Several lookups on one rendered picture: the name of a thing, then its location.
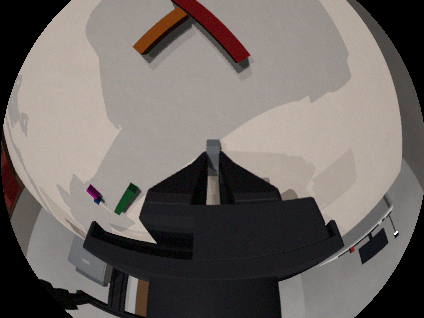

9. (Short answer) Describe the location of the dark green rod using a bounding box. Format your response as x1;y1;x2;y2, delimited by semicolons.
115;183;137;215

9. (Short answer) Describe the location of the dark red bar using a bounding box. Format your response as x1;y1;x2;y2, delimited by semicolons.
171;0;251;63

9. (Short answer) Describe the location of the grey rod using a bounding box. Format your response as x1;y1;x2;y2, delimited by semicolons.
207;139;220;176

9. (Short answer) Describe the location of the small magenta block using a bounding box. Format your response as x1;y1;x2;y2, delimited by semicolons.
87;184;100;199

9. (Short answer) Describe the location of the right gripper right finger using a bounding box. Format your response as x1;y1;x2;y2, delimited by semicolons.
219;151;283;204

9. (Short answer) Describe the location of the orange rod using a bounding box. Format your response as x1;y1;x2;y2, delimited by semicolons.
133;7;189;55

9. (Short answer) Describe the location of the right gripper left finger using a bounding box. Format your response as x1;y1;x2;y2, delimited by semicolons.
143;151;208;204

